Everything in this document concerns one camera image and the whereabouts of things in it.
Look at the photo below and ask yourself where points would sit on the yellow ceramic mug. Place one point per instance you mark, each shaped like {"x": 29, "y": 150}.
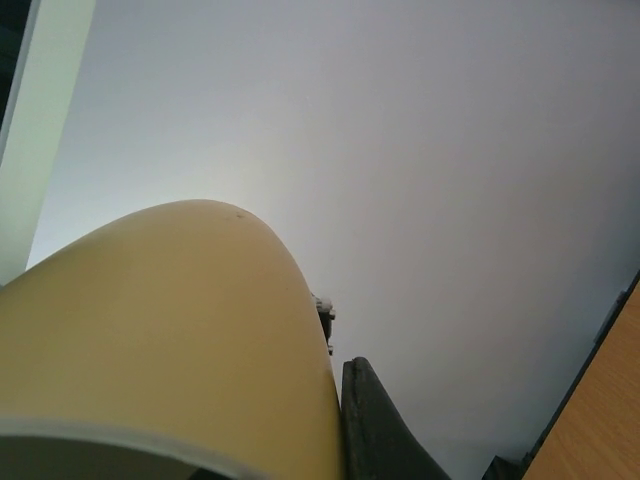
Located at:
{"x": 179, "y": 338}

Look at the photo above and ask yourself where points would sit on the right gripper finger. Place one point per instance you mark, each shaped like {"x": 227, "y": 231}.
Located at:
{"x": 378, "y": 444}

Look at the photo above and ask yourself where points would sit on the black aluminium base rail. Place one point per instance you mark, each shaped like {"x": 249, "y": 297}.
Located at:
{"x": 594, "y": 433}

